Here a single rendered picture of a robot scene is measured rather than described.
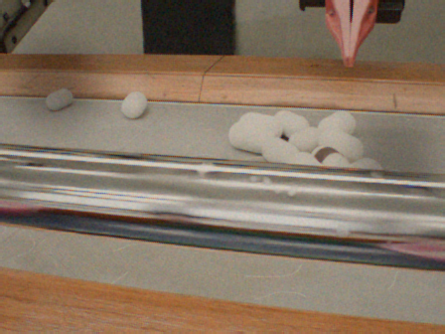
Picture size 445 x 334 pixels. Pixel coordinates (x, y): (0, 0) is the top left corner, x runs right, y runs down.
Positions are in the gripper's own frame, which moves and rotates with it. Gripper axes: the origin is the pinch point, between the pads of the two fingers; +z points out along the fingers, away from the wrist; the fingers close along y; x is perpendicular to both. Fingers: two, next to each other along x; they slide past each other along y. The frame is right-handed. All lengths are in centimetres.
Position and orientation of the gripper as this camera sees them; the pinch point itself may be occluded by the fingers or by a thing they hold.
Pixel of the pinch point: (349, 54)
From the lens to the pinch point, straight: 44.6
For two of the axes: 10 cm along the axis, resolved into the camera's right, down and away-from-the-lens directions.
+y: 9.7, 0.7, -2.2
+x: 1.7, 4.3, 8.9
